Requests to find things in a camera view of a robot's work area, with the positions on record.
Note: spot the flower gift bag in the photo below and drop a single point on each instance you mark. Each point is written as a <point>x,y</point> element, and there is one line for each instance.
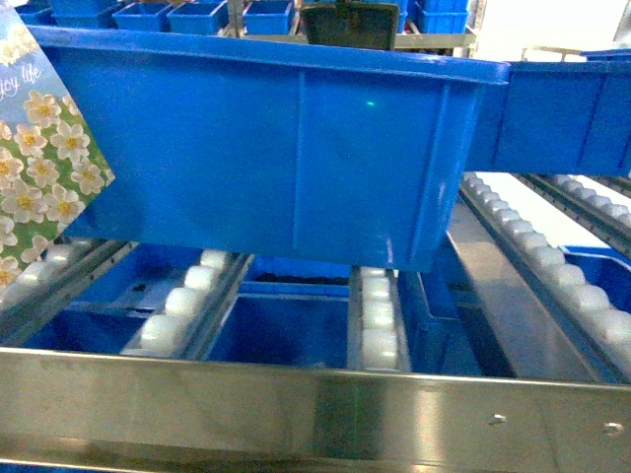
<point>52,168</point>

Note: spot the white roller conveyor track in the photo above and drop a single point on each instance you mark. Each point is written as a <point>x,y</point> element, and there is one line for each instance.
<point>590,305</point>

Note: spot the large blue plastic crate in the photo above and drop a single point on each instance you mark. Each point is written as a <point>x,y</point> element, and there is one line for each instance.
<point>322,153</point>

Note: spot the black office chair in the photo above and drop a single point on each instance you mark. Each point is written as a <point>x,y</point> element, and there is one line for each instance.
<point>356,24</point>

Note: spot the blue crate at left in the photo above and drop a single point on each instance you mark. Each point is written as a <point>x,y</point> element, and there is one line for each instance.
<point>558,118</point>

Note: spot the steel rack front rail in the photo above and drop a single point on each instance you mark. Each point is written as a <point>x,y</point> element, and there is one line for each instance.
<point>129,414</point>

